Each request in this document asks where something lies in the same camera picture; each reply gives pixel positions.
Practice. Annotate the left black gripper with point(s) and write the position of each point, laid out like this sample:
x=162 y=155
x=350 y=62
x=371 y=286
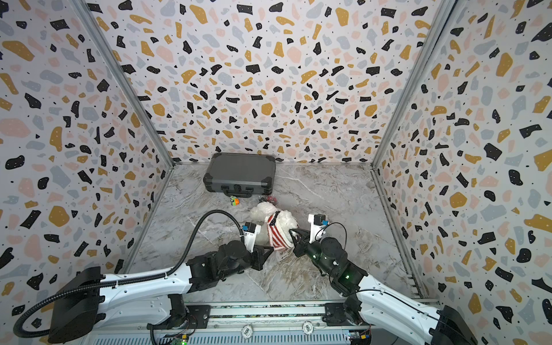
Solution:
x=260 y=251

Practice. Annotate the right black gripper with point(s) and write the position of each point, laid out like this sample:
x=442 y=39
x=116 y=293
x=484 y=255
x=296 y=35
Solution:
x=305 y=246

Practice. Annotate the white teddy bear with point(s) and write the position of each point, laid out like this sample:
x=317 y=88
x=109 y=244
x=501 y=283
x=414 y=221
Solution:
x=259 y=214

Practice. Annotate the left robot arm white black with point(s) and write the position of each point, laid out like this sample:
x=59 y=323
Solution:
x=91 y=300

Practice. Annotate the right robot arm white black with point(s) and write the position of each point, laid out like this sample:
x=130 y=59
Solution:
x=370 y=301

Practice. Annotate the bag of toy bricks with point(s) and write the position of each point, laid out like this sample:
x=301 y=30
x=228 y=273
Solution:
x=269 y=198

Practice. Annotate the small green orange toy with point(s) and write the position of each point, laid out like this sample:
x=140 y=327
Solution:
x=234 y=201

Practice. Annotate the dark grey hard case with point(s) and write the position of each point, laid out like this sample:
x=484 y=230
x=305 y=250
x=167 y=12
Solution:
x=240 y=175

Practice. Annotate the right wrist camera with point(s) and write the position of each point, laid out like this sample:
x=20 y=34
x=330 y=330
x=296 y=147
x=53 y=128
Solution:
x=318 y=224

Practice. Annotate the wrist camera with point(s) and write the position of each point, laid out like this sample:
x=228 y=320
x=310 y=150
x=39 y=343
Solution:
x=318 y=224
x=251 y=231

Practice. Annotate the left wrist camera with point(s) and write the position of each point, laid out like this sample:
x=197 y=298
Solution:
x=251 y=231

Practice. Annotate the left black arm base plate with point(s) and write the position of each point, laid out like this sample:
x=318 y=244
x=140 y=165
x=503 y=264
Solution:
x=191 y=316

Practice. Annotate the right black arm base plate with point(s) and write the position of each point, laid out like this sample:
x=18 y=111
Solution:
x=342 y=314

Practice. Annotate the aluminium mounting rail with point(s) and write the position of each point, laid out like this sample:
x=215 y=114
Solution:
x=280 y=322

